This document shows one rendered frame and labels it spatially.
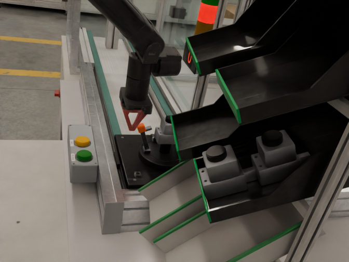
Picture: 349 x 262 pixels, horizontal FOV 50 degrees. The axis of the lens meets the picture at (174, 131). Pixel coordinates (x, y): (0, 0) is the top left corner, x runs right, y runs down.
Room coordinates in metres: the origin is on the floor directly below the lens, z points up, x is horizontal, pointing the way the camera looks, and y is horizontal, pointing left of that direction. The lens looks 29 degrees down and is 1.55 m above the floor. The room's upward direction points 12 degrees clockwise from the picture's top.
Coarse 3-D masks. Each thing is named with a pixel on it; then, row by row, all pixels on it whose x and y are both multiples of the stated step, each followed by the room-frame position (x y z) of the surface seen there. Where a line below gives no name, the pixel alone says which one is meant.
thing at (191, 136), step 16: (224, 96) 0.69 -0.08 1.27; (192, 112) 0.68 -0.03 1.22; (208, 112) 0.69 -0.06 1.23; (224, 112) 0.69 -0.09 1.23; (176, 128) 0.66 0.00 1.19; (192, 128) 0.65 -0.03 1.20; (208, 128) 0.64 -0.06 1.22; (224, 128) 0.63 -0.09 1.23; (240, 128) 0.57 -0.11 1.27; (256, 128) 0.57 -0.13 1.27; (176, 144) 0.57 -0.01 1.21; (192, 144) 0.59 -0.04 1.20; (208, 144) 0.56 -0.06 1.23; (224, 144) 0.56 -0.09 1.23; (240, 144) 0.57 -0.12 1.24
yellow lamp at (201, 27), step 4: (196, 24) 1.10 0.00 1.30; (200, 24) 1.09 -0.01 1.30; (204, 24) 1.08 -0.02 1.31; (208, 24) 1.09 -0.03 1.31; (212, 24) 1.10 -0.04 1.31; (196, 28) 1.10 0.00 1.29; (200, 28) 1.09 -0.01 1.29; (204, 28) 1.08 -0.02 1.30; (208, 28) 1.09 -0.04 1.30; (212, 28) 1.10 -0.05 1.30; (196, 32) 1.09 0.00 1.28; (200, 32) 1.09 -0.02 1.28
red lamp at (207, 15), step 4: (200, 4) 1.10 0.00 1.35; (204, 4) 1.09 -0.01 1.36; (200, 8) 1.10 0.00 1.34; (204, 8) 1.09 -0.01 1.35; (208, 8) 1.08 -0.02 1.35; (212, 8) 1.09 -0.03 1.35; (216, 8) 1.10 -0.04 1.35; (200, 12) 1.09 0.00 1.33; (204, 12) 1.09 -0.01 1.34; (208, 12) 1.08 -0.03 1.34; (212, 12) 1.09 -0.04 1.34; (216, 12) 1.10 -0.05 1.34; (200, 16) 1.09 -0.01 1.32; (204, 16) 1.09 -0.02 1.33; (208, 16) 1.08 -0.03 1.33; (212, 16) 1.09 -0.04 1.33; (200, 20) 1.09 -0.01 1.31; (204, 20) 1.08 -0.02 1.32; (208, 20) 1.09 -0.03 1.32; (212, 20) 1.09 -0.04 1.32
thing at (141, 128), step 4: (140, 124) 0.86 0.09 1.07; (140, 128) 0.85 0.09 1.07; (144, 128) 0.85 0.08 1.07; (148, 128) 0.86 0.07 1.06; (140, 132) 0.85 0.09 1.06; (144, 132) 0.86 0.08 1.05; (144, 136) 0.86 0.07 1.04; (144, 140) 0.86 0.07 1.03; (144, 144) 0.86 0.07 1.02; (148, 148) 0.86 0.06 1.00
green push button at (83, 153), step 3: (81, 150) 0.84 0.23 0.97; (84, 150) 0.84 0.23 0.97; (87, 150) 0.84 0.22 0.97; (78, 153) 0.82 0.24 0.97; (81, 153) 0.82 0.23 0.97; (84, 153) 0.82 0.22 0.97; (87, 153) 0.83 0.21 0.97; (90, 153) 0.83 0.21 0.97; (78, 156) 0.81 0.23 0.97; (81, 156) 0.81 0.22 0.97; (84, 156) 0.81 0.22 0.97; (87, 156) 0.81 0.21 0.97; (90, 156) 0.82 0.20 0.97; (78, 159) 0.81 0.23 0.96; (81, 159) 0.80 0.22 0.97; (84, 159) 0.81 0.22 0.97; (87, 159) 0.81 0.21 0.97
